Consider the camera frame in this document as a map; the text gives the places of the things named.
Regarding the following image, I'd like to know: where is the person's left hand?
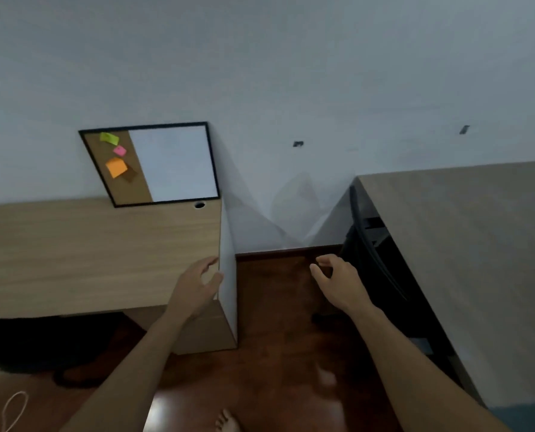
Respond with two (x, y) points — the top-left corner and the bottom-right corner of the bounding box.
(166, 256), (225, 323)

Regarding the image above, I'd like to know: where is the person's right hand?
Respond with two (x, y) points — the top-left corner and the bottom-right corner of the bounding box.
(309, 254), (377, 318)

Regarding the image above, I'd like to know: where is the person's right forearm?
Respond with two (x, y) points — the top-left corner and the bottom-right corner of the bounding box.
(349, 305), (513, 432)

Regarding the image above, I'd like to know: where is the person's left forearm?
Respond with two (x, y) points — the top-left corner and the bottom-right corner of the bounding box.
(59, 307), (195, 432)

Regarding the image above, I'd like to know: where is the black office chair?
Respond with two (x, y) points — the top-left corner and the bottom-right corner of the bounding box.
(311, 184), (458, 384)

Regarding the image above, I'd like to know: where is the wooden desk with white side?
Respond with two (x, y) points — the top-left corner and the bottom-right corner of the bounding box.
(0, 198), (239, 356)

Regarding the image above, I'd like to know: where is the black-framed cork and whiteboard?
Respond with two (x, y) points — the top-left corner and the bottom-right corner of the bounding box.
(78, 121), (221, 208)

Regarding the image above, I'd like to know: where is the person's bare foot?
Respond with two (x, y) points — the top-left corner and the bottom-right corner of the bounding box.
(214, 409), (242, 432)

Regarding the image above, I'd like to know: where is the orange sticky note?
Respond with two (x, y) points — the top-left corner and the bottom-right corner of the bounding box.
(105, 157), (128, 179)

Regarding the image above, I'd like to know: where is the large wooden desk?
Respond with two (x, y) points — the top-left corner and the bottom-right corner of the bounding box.
(351, 160), (535, 408)

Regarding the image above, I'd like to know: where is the white cord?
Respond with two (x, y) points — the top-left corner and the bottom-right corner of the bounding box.
(1, 391), (29, 432)

